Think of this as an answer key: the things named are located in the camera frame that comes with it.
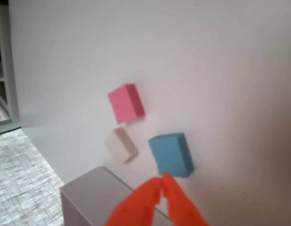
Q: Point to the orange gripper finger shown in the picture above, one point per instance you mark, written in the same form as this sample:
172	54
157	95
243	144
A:
138	204
180	207

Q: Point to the blue foam cuboid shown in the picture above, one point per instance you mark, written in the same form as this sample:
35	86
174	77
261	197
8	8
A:
170	155

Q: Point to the white foam cuboid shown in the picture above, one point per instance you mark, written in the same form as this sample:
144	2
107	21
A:
118	146

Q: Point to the pink foam cuboid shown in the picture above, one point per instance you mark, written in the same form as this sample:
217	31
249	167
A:
124	103

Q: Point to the white cardboard box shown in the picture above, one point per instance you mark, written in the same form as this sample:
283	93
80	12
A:
89	188

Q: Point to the white furniture frame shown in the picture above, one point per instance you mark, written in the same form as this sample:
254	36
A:
9	70

